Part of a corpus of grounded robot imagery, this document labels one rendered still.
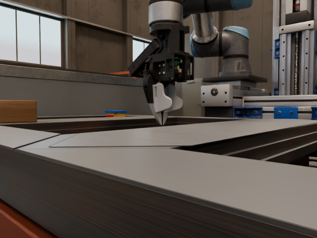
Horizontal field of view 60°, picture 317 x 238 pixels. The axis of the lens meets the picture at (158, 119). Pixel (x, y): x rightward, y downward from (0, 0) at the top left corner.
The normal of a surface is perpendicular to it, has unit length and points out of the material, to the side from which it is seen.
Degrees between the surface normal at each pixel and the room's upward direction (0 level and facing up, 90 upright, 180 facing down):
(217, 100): 90
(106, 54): 90
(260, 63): 90
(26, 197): 90
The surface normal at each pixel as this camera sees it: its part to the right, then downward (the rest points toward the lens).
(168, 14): 0.06, 0.04
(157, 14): -0.46, 0.04
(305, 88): -0.65, 0.04
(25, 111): 0.50, 0.04
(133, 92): 0.73, 0.03
